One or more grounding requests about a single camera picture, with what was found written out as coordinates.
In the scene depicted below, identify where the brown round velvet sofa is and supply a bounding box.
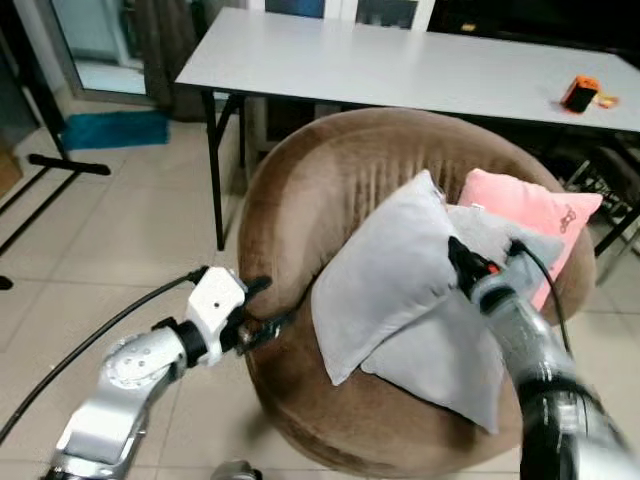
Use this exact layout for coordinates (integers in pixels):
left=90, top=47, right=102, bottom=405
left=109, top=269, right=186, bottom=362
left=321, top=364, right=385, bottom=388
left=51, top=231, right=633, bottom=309
left=237, top=107, right=598, bottom=479

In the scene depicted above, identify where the white cabinet with glass panes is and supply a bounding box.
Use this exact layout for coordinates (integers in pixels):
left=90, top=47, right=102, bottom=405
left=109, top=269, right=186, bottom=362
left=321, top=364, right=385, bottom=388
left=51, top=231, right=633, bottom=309
left=245, top=0, right=436, bottom=31

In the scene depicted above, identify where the grey brown curtain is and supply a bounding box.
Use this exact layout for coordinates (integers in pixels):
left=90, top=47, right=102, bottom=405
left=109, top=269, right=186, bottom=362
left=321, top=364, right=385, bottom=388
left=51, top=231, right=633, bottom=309
left=135, top=0, right=236, bottom=121

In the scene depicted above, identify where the black metal rack stand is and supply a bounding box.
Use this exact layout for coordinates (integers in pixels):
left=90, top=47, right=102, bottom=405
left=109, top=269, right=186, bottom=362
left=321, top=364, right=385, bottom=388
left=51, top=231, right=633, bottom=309
left=0, top=0, right=113, bottom=291

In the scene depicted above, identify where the orange and black device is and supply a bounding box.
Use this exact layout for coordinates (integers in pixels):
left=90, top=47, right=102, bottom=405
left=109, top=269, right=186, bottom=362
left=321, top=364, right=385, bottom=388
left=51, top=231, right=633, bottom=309
left=560, top=75, right=601, bottom=114

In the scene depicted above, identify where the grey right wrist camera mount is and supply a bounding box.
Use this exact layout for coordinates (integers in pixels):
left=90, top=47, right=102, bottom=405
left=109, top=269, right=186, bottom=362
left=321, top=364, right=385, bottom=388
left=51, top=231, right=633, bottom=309
left=478, top=255, right=531, bottom=301

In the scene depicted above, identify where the grey rectangular pillow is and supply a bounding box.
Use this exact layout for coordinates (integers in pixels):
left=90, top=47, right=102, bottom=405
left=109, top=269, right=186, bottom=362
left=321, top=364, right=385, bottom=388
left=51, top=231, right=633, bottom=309
left=310, top=169, right=471, bottom=387
left=360, top=205, right=566, bottom=434

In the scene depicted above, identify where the pink pillow with print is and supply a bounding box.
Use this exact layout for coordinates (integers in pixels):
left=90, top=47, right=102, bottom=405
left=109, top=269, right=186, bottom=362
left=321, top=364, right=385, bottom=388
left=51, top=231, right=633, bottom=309
left=457, top=168, right=604, bottom=311

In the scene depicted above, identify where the blue floor mat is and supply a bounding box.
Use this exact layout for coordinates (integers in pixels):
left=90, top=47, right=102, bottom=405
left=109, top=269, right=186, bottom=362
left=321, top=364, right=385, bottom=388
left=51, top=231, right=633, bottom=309
left=60, top=110, right=171, bottom=151

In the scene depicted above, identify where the glass sliding door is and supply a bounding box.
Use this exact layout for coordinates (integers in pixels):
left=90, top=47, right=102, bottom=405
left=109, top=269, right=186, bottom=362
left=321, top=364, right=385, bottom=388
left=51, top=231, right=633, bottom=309
left=20, top=0, right=151, bottom=101

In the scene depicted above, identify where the grey robot foot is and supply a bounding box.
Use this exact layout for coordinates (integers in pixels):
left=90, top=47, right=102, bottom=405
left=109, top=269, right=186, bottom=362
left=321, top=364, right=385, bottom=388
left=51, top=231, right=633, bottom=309
left=210, top=460, right=263, bottom=480

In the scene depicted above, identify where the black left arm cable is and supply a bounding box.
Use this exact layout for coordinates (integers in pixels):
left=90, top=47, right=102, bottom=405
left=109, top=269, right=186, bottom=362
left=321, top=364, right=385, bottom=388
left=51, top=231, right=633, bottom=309
left=0, top=268, right=206, bottom=446

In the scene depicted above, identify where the white folding table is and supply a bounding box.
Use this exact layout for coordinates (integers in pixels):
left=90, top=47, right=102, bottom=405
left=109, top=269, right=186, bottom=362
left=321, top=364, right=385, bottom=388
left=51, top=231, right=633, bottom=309
left=175, top=8, right=640, bottom=261

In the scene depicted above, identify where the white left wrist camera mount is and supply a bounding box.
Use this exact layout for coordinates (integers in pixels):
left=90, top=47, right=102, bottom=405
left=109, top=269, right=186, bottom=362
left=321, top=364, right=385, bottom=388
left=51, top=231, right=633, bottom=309
left=187, top=267, right=248, bottom=356

